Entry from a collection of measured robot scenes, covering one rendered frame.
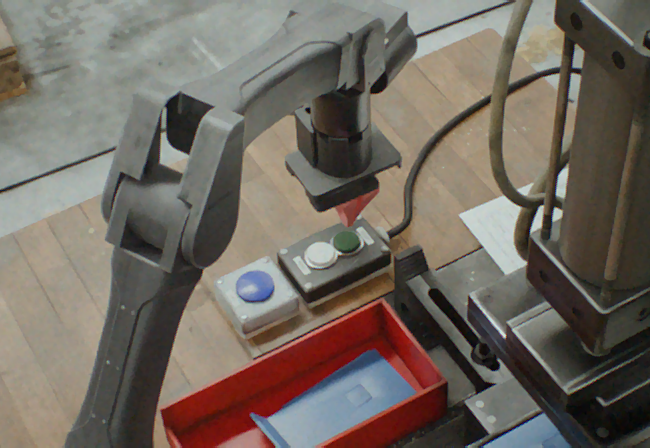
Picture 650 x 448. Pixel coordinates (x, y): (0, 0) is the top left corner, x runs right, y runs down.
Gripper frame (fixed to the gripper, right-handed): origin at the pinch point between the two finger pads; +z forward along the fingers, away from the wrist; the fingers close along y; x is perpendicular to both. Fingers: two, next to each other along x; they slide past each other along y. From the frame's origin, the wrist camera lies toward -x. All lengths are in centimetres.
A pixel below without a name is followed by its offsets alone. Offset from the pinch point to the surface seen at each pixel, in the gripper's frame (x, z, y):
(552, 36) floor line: -100, 97, -107
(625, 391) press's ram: 40.6, -17.9, -2.4
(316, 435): 17.9, 6.7, 13.6
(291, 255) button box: -1.9, 4.5, 5.8
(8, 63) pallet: -146, 87, 6
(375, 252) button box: 2.3, 4.5, -2.1
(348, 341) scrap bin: 10.5, 5.4, 5.8
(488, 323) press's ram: 28.6, -15.8, 2.0
